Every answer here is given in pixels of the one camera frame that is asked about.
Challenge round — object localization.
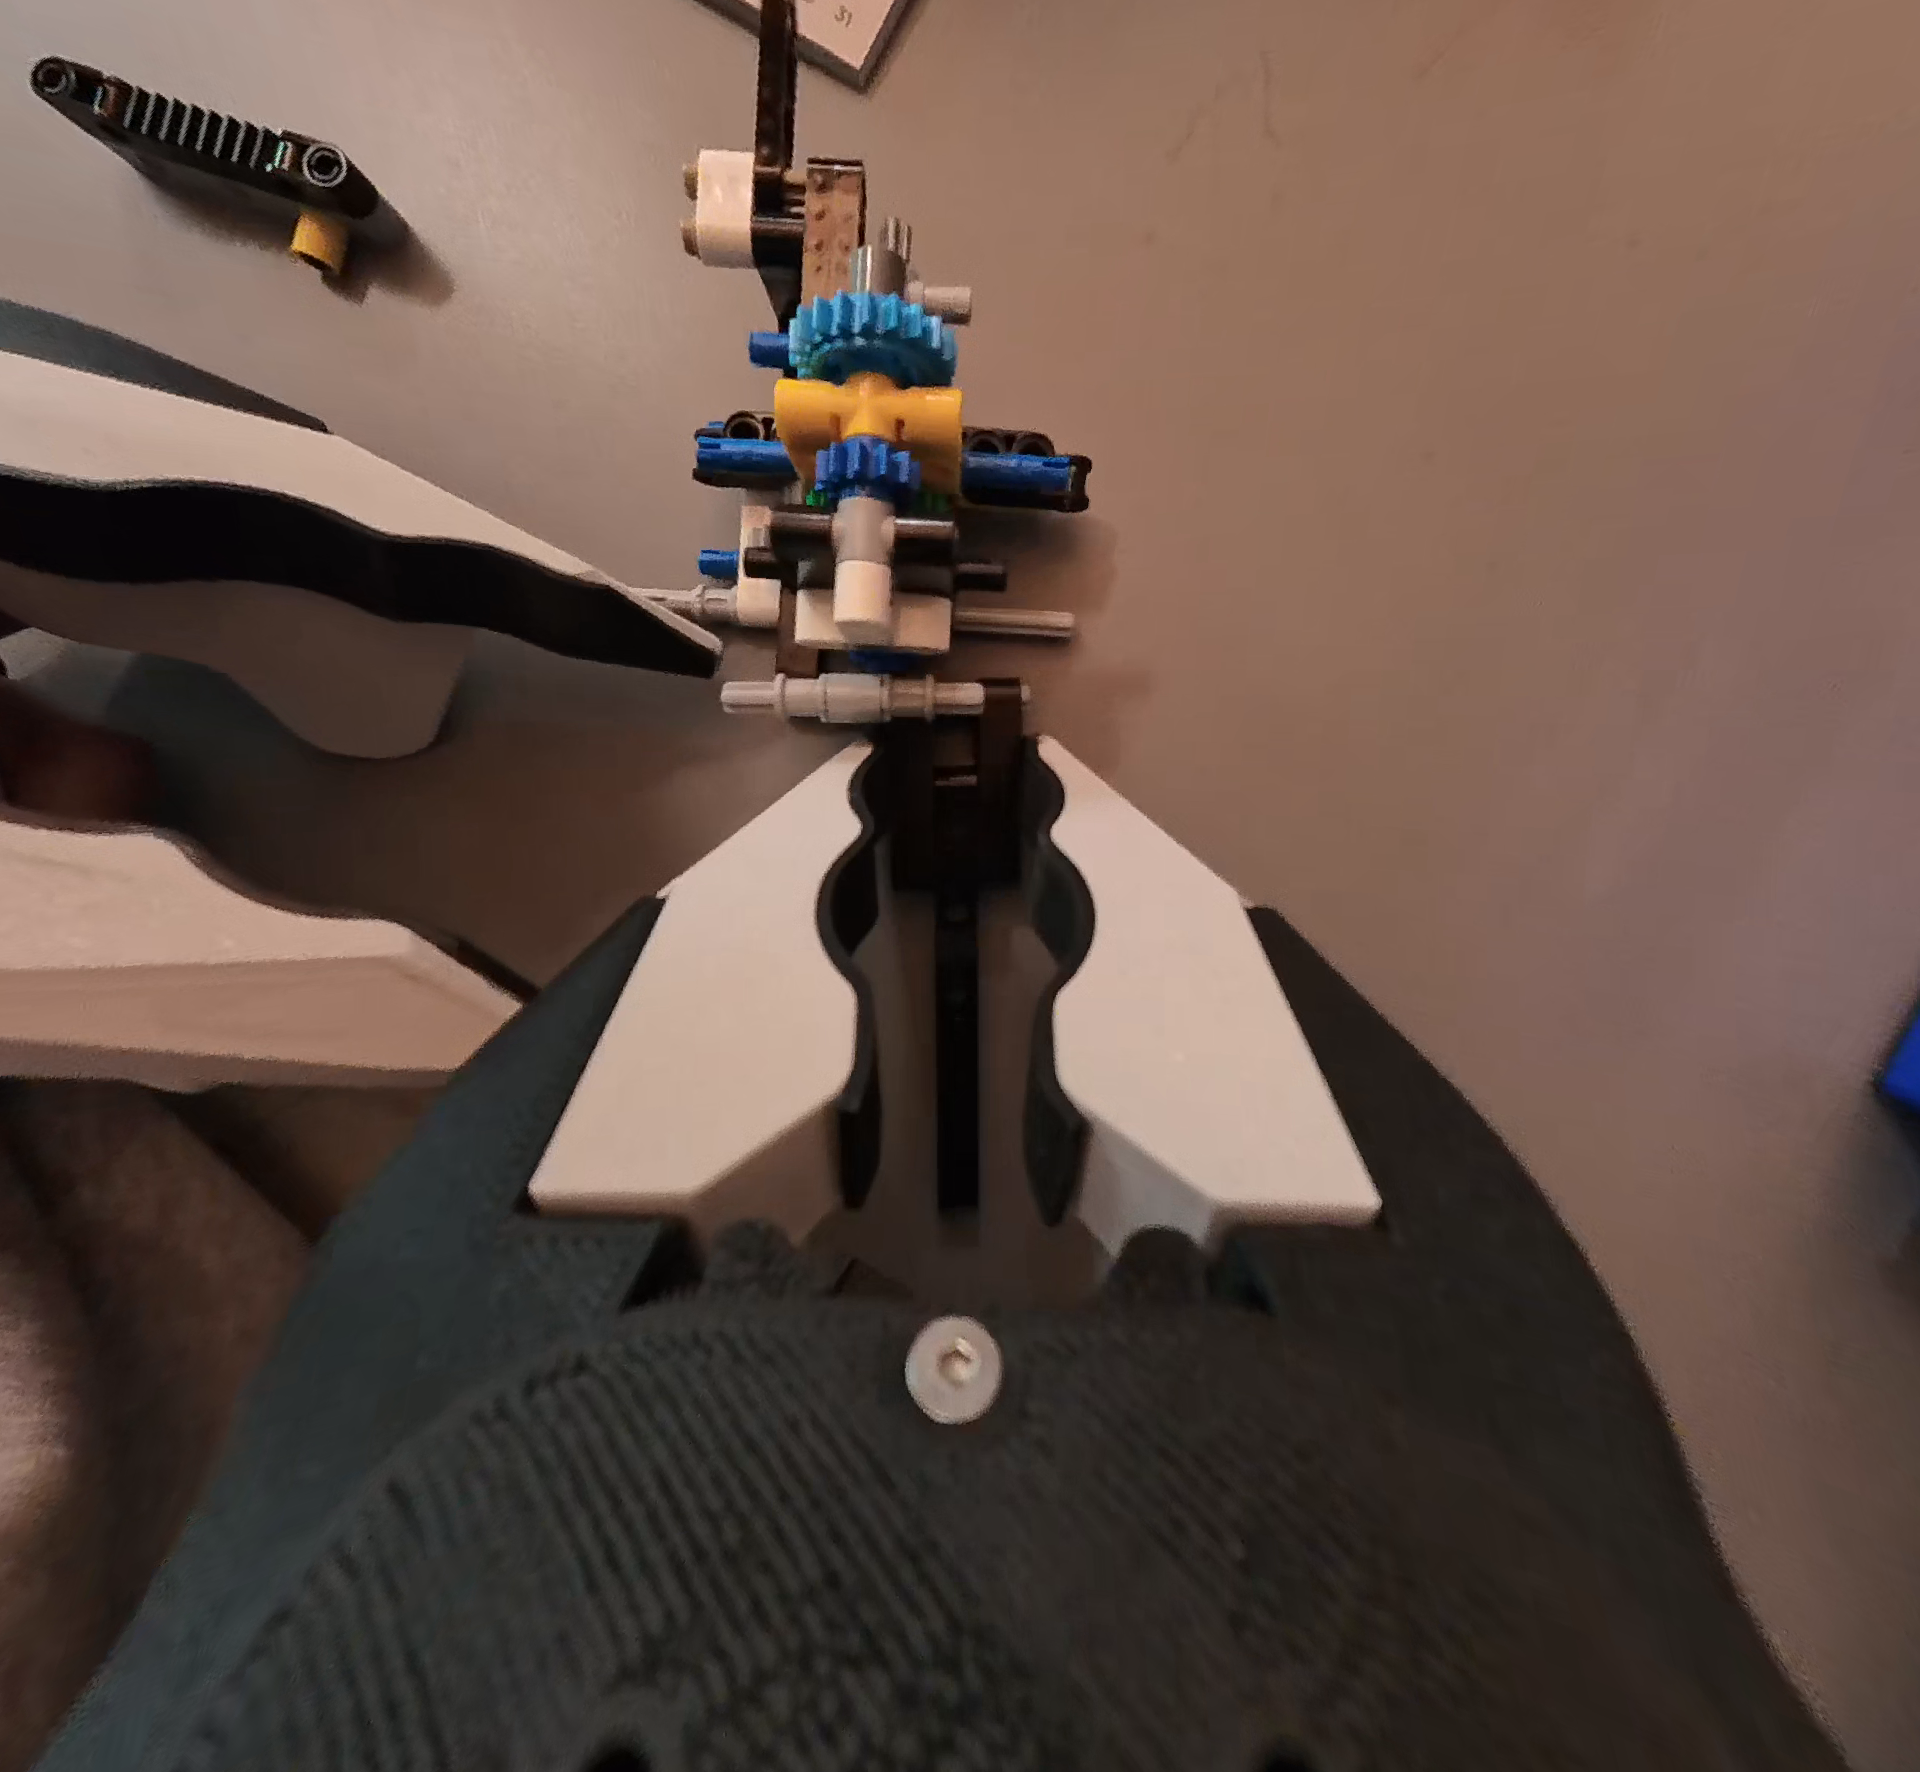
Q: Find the black lego gear rack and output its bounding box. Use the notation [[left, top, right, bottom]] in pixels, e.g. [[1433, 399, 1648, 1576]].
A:
[[31, 54, 405, 268]]

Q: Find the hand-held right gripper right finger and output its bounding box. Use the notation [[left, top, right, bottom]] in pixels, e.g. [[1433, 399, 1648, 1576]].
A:
[[1024, 732, 1386, 1252]]

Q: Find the lego gear model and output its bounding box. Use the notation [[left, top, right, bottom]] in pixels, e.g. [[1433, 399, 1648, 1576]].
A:
[[637, 0, 1094, 673]]

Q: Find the black lego beam subassembly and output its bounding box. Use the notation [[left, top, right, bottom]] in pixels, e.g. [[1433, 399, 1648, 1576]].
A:
[[720, 673, 1034, 1227]]

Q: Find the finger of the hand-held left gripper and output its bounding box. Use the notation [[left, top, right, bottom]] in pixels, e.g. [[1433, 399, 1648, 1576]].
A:
[[0, 298, 727, 762], [0, 812, 526, 1093]]

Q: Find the blue mat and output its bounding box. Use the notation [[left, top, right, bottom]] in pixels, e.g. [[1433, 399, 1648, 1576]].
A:
[[1869, 989, 1920, 1147]]

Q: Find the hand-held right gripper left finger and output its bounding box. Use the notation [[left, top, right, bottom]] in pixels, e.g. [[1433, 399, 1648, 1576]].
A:
[[524, 735, 888, 1250]]

